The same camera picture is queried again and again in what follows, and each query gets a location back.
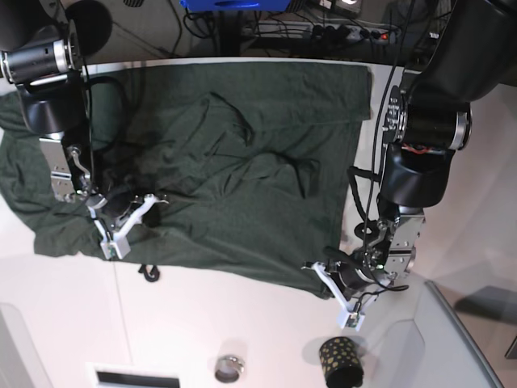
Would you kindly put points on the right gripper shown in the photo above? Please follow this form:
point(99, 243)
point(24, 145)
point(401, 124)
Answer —
point(113, 203)

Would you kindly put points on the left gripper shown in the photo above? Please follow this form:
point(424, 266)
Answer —
point(347, 272)

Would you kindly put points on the small black clip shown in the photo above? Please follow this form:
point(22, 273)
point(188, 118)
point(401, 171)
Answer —
point(150, 273)

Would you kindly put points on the dark green t-shirt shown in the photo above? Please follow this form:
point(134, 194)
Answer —
point(251, 156)

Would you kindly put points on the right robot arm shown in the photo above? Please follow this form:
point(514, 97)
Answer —
point(44, 46)

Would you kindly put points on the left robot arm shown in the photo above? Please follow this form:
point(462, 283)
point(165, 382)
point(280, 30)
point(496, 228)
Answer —
point(427, 120)

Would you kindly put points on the black gold-dotted cup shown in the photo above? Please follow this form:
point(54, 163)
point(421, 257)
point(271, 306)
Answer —
point(340, 362)

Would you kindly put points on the silver tape roll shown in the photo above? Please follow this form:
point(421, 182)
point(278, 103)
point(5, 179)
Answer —
point(228, 369)

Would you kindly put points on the round black stand base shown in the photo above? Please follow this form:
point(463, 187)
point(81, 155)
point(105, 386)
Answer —
point(93, 24)

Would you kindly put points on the white slotted tray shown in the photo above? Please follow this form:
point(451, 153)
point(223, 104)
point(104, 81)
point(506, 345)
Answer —
point(114, 375)

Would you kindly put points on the blue plastic box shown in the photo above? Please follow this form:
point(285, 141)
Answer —
point(235, 5)

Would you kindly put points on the white power strip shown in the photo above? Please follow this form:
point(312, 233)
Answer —
point(344, 33)

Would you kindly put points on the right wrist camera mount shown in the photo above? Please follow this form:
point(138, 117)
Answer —
point(113, 234)

